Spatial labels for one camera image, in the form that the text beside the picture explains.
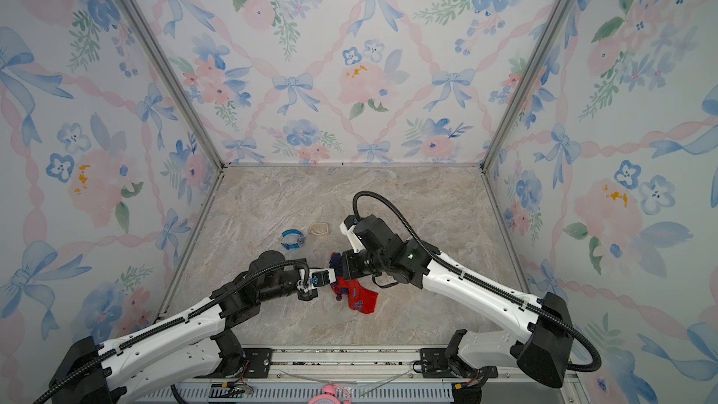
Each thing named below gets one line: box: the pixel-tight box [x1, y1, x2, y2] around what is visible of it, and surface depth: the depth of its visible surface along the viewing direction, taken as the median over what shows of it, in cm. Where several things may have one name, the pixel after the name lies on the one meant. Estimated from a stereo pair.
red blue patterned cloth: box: [329, 251, 379, 315], surface depth 83 cm
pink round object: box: [308, 384, 353, 404], surface depth 71 cm
